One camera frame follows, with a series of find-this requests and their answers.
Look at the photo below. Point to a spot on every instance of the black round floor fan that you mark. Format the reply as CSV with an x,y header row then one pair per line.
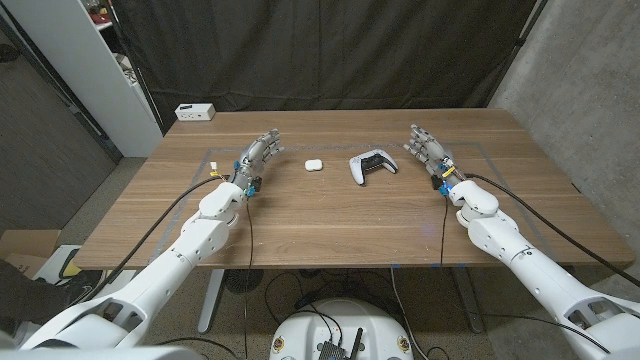
x,y
243,280

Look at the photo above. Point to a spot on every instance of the black power adapter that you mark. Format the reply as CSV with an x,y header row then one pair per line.
x,y
305,301

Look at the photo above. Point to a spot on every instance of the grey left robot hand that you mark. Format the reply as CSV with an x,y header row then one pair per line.
x,y
252,160

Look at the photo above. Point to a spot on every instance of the grey table leg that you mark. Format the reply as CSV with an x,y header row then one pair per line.
x,y
210,305
467,300

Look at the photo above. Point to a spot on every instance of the white black game controller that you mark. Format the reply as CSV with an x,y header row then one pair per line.
x,y
357,170

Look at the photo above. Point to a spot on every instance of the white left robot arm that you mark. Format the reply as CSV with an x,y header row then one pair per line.
x,y
200,240

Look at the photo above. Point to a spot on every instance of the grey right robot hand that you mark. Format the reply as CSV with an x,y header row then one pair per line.
x,y
435,155

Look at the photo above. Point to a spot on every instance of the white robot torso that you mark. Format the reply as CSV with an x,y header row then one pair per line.
x,y
340,320

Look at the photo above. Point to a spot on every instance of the black backdrop stand pole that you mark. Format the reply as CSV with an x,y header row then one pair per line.
x,y
515,52

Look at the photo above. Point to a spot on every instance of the white power strip box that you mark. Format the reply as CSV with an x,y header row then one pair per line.
x,y
195,112

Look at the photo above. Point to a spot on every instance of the brown cardboard box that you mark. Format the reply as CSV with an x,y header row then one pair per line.
x,y
25,245

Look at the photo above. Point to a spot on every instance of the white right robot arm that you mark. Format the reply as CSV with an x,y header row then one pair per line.
x,y
525,260

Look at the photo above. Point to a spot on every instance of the white AirPods case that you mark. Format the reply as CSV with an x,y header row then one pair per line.
x,y
313,165

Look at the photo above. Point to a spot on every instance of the black backdrop curtain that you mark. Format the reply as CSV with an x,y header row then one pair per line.
x,y
325,50

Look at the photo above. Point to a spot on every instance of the black antenna module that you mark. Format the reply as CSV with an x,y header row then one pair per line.
x,y
332,350

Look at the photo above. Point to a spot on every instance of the red shelf object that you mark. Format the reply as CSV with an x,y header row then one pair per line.
x,y
100,19

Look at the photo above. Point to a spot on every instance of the dark trouser leg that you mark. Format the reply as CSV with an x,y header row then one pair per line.
x,y
25,295

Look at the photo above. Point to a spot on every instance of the white cabinet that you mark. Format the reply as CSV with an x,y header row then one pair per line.
x,y
75,60

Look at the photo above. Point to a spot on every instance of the white floor platform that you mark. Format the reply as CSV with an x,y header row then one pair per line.
x,y
50,265

